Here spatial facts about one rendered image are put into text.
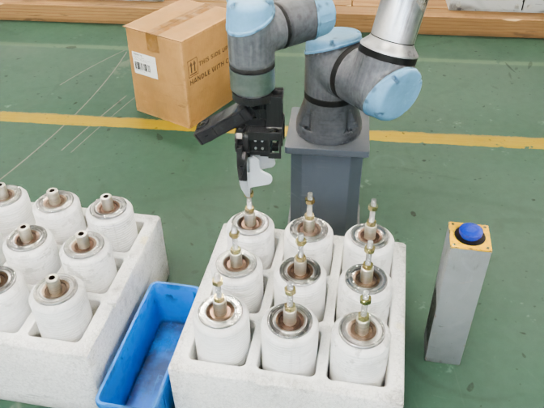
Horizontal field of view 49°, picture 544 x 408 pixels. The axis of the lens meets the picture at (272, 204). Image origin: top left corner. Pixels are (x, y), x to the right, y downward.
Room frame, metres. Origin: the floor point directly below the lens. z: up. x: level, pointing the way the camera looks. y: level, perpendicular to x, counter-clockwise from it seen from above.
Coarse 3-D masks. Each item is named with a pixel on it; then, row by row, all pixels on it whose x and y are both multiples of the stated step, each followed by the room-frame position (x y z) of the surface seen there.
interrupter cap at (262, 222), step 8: (240, 216) 0.94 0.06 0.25; (256, 216) 0.94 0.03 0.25; (264, 216) 0.94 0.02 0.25; (232, 224) 0.91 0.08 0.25; (240, 224) 0.92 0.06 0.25; (256, 224) 0.92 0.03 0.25; (264, 224) 0.91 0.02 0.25; (240, 232) 0.89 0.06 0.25; (248, 232) 0.89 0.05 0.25; (256, 232) 0.89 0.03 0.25
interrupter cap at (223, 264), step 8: (224, 256) 0.82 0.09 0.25; (248, 256) 0.82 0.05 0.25; (216, 264) 0.80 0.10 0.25; (224, 264) 0.80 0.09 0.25; (248, 264) 0.80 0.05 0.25; (256, 264) 0.80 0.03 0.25; (224, 272) 0.78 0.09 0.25; (232, 272) 0.78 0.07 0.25; (240, 272) 0.78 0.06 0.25; (248, 272) 0.78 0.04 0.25
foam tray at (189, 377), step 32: (224, 224) 1.00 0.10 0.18; (192, 320) 0.73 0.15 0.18; (256, 320) 0.73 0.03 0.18; (192, 352) 0.67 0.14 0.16; (256, 352) 0.66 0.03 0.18; (320, 352) 0.66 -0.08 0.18; (192, 384) 0.62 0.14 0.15; (224, 384) 0.61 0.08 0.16; (256, 384) 0.60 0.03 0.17; (288, 384) 0.59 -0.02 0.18; (320, 384) 0.59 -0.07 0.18; (352, 384) 0.59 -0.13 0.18; (384, 384) 0.64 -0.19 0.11
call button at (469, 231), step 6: (462, 228) 0.80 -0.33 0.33; (468, 228) 0.80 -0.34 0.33; (474, 228) 0.80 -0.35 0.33; (480, 228) 0.80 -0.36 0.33; (462, 234) 0.79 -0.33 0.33; (468, 234) 0.79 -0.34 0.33; (474, 234) 0.79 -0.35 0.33; (480, 234) 0.79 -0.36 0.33; (468, 240) 0.79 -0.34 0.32; (474, 240) 0.79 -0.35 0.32
